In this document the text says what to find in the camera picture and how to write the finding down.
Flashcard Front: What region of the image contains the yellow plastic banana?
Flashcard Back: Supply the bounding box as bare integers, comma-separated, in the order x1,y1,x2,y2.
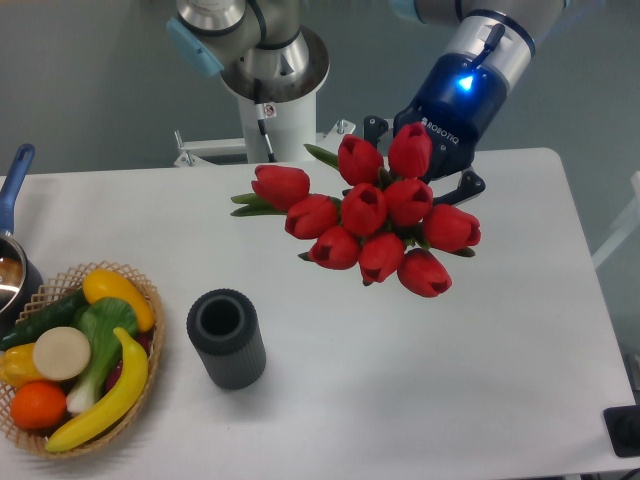
45,327,149,453

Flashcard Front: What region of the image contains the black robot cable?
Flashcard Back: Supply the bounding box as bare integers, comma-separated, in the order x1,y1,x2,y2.
252,78,278,164

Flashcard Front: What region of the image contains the green plastic cucumber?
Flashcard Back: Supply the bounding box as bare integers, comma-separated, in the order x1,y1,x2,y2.
1,289,88,351

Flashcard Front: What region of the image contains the woven wicker basket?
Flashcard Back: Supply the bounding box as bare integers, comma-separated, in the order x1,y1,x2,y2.
1,261,165,459

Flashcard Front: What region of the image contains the black device at edge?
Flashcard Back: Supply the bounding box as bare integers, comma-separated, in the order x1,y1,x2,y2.
603,405,640,458

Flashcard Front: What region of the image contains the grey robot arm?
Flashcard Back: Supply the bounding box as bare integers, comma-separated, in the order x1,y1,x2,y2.
166,1,566,205

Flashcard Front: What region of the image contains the dark grey ribbed vase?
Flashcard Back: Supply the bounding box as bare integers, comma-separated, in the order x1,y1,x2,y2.
186,289,267,390

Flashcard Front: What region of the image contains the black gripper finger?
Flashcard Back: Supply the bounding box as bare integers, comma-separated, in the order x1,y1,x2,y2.
363,115,393,152
433,168,486,206

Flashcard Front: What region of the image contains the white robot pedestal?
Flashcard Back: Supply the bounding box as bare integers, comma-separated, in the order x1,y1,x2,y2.
174,91,356,167

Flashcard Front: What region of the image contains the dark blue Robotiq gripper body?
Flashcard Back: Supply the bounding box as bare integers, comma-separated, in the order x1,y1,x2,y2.
394,13,535,182

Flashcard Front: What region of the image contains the orange plastic orange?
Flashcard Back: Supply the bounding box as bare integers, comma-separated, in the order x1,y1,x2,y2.
10,381,66,430

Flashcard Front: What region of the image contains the yellow plastic bell pepper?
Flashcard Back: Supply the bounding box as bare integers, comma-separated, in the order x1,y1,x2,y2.
1,343,45,388

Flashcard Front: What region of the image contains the green plastic bok choy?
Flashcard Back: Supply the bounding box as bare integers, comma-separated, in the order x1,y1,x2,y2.
67,297,138,416

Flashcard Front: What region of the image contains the beige round slice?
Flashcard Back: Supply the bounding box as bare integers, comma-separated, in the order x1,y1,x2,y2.
32,327,91,381

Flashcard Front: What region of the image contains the red tulip bouquet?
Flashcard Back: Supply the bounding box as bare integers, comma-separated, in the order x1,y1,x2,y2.
231,122,481,298

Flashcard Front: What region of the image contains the yellow plastic squash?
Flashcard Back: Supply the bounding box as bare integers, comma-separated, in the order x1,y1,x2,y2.
82,268,155,333

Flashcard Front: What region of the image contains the blue handled saucepan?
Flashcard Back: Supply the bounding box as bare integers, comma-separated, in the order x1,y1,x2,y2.
1,144,43,336

